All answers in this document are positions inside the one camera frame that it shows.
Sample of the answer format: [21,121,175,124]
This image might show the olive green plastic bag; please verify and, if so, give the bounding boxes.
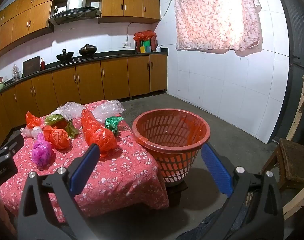
[44,114,80,138]

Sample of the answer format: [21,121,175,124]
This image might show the large orange plastic bag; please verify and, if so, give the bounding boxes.
[80,108,117,155]

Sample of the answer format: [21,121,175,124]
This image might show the dark cutting board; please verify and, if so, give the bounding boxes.
[23,56,40,77]

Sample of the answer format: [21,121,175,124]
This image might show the black kitchen countertop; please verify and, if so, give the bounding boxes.
[0,48,169,98]

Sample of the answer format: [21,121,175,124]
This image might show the clear glass jar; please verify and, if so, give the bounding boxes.
[12,64,22,81]

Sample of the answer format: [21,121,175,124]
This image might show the pink floral curtain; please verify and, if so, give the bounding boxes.
[172,0,263,57]

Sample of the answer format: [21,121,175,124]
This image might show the row of upper wooden cabinets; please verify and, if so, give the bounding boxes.
[0,0,160,60]

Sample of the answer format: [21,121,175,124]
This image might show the red floral tablecloth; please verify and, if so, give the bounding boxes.
[0,100,170,223]

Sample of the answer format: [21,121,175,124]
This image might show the white plastic bag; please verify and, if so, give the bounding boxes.
[20,126,43,138]

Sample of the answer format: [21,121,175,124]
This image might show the black pot with lid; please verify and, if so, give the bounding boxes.
[78,44,98,56]

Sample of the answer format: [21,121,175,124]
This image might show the row of lower wooden cabinets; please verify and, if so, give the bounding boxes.
[0,54,168,147]

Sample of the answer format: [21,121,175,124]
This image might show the teal green plastic bag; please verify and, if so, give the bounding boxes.
[104,116,125,136]

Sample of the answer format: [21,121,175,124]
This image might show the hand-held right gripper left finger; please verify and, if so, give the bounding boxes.
[17,143,101,240]

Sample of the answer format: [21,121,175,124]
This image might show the row of wooden cabinets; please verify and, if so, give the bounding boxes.
[0,54,168,147]
[0,0,160,60]

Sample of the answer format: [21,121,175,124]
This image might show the steel range hood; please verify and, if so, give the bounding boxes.
[49,0,102,25]

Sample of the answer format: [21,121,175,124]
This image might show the round orange plastic bag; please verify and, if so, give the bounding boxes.
[43,125,70,150]

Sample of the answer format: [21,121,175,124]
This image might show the black wok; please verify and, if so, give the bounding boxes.
[56,49,75,62]

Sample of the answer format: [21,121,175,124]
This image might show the clear bubble wrap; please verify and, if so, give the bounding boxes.
[51,102,85,121]
[93,102,125,123]

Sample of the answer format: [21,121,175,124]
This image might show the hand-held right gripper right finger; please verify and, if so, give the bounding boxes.
[201,142,285,240]

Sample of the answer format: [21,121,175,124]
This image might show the small orange plastic bag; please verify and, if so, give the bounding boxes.
[25,111,42,129]

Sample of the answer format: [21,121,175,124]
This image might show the brown wooden stool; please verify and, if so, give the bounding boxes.
[261,137,304,193]

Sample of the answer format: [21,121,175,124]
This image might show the person's left forearm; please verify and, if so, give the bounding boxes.
[0,192,18,240]

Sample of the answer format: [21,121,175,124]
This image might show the purple plastic bag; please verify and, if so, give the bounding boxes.
[32,133,53,167]

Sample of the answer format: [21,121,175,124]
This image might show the orange plastic basket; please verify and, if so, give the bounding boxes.
[132,108,211,183]

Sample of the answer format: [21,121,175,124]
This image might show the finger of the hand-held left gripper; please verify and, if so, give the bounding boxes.
[0,133,25,155]

